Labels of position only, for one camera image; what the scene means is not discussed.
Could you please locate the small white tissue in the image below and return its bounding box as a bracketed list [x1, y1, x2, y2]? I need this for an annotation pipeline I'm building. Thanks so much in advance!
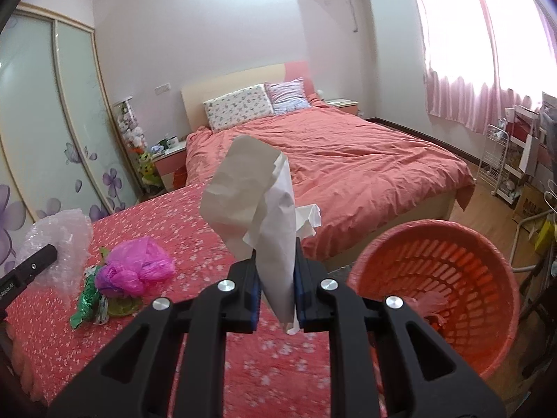
[295, 203, 322, 241]

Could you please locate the stuffed toys hanging rack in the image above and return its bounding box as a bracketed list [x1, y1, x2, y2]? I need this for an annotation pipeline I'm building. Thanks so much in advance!
[118, 100, 147, 149]

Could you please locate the white metal frame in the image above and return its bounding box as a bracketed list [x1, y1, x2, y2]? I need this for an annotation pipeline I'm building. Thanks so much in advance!
[508, 208, 557, 273]

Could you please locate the white trolley shelf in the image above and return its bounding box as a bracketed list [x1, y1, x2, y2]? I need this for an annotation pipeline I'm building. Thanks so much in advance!
[500, 104, 550, 206]

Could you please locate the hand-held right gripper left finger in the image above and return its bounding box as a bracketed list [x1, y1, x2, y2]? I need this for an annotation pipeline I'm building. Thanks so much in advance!
[47, 253, 262, 418]

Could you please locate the pink nightstand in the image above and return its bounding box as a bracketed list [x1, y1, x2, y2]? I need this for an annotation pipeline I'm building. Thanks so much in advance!
[152, 141, 189, 193]
[324, 98, 360, 118]

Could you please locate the yellow green plush toy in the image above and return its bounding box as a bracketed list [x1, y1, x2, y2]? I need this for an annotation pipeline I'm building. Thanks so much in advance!
[136, 150, 160, 188]

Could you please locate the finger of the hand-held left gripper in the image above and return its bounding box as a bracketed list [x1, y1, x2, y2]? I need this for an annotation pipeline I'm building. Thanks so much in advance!
[15, 245, 58, 286]

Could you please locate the green foil wrapper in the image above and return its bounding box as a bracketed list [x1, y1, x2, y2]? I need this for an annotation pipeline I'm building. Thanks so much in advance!
[70, 267, 110, 330]

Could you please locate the pale pink plastic bag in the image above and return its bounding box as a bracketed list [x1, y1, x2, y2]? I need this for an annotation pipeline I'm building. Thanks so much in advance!
[407, 291, 449, 319]

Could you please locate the bed with red duvet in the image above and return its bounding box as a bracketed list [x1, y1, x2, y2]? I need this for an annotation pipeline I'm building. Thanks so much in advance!
[185, 100, 476, 271]

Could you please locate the red floral tablecloth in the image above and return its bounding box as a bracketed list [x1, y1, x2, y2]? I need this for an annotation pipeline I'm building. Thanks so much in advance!
[4, 180, 384, 418]

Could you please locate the orange plastic laundry basket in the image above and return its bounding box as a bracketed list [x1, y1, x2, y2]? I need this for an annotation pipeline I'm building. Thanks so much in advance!
[347, 220, 521, 380]

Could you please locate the striped pink pillow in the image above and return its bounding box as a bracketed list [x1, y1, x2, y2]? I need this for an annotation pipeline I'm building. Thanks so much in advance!
[264, 77, 312, 116]

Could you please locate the floral white pillow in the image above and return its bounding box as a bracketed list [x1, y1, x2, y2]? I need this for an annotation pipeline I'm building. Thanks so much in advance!
[203, 84, 275, 132]

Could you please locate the white air conditioner pipe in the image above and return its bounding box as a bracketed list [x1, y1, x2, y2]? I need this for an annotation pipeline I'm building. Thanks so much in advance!
[346, 0, 369, 34]

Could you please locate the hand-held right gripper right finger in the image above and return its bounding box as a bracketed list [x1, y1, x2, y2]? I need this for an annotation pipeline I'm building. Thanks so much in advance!
[293, 237, 508, 418]

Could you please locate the beige and pink headboard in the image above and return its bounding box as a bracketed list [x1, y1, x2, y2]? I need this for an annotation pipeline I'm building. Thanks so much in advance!
[180, 61, 319, 134]

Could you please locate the pink curtain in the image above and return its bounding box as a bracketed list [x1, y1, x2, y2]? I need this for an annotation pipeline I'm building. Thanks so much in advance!
[524, 0, 557, 106]
[405, 0, 502, 136]

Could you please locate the cardboard box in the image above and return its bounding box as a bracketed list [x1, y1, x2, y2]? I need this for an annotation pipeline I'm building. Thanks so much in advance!
[511, 185, 550, 228]

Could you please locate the clear bubble wrap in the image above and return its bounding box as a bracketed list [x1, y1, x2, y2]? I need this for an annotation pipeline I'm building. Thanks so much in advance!
[15, 209, 93, 311]

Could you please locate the white wire rack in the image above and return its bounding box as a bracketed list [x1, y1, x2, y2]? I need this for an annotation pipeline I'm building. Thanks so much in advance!
[476, 124, 510, 197]

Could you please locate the sliding door wardrobe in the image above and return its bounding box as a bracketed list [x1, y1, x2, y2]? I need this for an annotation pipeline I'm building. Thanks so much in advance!
[0, 2, 144, 280]

